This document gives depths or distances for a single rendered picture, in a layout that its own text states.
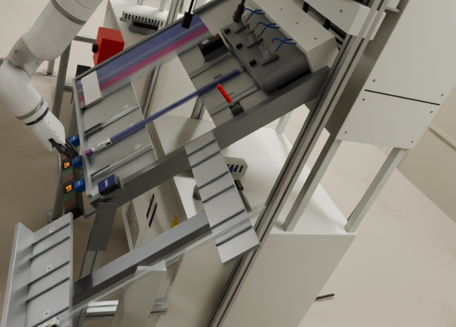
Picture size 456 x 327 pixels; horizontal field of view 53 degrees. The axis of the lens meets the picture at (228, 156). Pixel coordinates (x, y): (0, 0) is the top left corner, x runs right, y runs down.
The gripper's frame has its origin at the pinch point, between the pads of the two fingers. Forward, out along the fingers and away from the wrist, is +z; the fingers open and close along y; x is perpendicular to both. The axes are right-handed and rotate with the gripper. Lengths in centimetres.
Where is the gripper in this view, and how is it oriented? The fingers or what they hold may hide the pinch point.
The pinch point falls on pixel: (70, 151)
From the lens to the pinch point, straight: 139.4
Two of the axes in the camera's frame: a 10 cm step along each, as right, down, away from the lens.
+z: 3.7, 6.5, 6.7
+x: 8.7, -4.9, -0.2
